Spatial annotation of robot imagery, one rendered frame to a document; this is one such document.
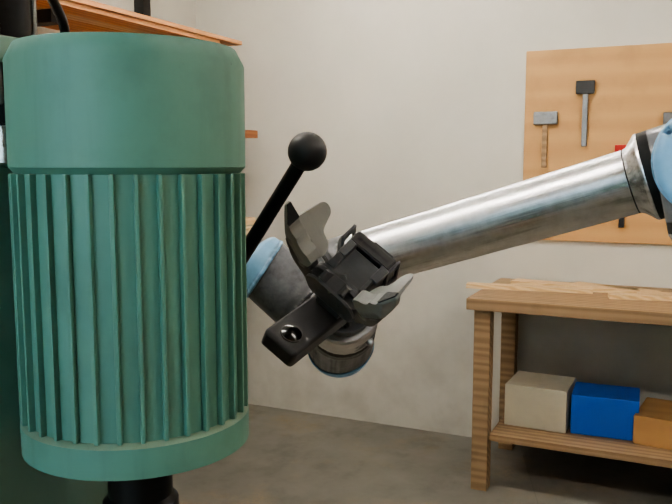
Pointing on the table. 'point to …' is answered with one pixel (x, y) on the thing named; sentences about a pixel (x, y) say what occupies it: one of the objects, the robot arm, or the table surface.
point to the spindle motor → (127, 252)
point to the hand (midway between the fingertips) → (336, 252)
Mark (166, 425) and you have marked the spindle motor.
